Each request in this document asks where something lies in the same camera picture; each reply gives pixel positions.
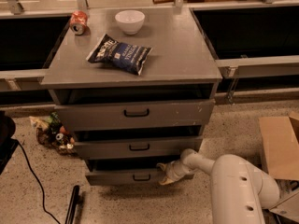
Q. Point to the grey drawer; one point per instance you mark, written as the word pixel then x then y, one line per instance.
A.
pixel 134 115
pixel 113 172
pixel 136 148

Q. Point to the grey drawer cabinet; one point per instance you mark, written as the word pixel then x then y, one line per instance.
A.
pixel 178 68

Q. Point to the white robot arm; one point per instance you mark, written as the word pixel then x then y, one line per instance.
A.
pixel 239 190

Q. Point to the left grey bin frame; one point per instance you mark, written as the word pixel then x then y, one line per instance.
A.
pixel 28 44

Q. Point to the right grey bin frame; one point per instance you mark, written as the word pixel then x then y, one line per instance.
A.
pixel 251 41

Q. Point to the black bar on floor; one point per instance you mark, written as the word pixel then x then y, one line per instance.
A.
pixel 72 205

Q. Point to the grey middle drawer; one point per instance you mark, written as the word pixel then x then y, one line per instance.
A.
pixel 136 148

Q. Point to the white bowl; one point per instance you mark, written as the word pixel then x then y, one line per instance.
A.
pixel 130 21

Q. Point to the grey bottom drawer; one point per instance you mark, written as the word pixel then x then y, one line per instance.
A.
pixel 113 172

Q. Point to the blue chip bag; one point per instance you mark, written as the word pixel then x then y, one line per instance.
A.
pixel 127 57

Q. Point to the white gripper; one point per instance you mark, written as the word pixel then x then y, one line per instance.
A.
pixel 172 171

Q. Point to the cardboard box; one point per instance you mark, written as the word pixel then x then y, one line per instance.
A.
pixel 280 159

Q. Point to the black equipment at left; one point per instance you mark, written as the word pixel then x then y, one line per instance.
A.
pixel 7 143

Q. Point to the grey top drawer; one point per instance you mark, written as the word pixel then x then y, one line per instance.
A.
pixel 134 115

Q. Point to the grey bin frame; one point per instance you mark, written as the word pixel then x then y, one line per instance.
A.
pixel 28 44
pixel 251 41

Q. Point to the orange soda can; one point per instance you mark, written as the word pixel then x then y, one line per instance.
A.
pixel 78 22

